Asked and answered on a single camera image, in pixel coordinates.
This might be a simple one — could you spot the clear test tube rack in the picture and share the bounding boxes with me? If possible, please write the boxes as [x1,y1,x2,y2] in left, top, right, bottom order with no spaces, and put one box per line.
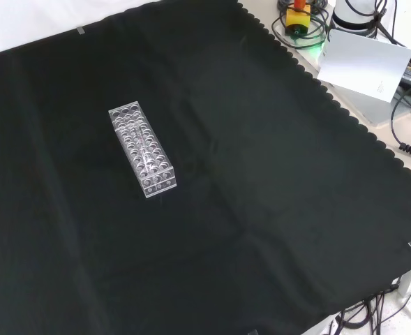
[107,100,177,199]

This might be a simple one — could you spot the black cloth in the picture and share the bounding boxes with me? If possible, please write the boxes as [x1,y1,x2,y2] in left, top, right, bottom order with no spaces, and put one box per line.
[0,0,411,335]

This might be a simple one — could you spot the grey metal box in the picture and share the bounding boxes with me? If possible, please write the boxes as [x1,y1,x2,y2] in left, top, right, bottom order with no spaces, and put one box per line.
[325,82,403,127]

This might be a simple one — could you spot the white cylindrical base black ring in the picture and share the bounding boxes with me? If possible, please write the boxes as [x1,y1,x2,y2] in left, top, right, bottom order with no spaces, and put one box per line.
[330,0,379,35]

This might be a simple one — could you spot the pale board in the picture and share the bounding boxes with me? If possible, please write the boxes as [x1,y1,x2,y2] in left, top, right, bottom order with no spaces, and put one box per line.
[316,28,411,103]

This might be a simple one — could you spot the black floor cables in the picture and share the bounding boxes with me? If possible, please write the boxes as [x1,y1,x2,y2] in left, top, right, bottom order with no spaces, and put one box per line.
[330,289,411,335]

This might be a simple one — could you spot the black looped cable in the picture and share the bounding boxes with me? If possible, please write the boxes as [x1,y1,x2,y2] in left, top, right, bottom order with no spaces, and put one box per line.
[270,0,331,49]

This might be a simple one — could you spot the yellow stop button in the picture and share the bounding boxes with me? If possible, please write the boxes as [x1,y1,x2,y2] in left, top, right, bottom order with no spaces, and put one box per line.
[285,0,311,37]

